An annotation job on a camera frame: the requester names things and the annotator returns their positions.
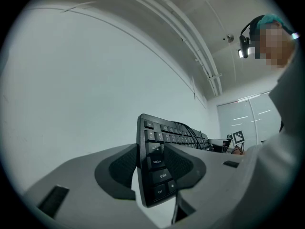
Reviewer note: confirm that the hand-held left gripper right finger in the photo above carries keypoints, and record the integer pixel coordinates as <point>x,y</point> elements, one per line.
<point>214,175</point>

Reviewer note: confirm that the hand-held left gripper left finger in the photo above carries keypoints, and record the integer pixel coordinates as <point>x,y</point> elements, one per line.
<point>81,180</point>

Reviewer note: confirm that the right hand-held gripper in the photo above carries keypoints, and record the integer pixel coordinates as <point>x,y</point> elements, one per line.
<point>238,137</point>

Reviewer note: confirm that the black keyboard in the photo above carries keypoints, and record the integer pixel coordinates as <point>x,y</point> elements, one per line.
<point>155,161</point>

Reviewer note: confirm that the frosted glass door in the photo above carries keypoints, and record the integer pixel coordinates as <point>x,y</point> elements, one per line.
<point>240,118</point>

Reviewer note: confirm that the white ceiling conduit pipes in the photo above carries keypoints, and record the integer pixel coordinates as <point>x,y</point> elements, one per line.
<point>190,39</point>

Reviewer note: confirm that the person's head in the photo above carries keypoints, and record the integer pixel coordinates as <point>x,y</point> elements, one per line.
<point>274,46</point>

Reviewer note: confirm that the teal cap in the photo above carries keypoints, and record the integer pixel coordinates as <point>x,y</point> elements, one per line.
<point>272,20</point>

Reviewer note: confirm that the black head-mounted camera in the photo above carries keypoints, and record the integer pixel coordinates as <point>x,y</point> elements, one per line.
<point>245,46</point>

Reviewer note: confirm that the ceiling dome camera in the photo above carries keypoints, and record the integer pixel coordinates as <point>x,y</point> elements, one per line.
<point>230,38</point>

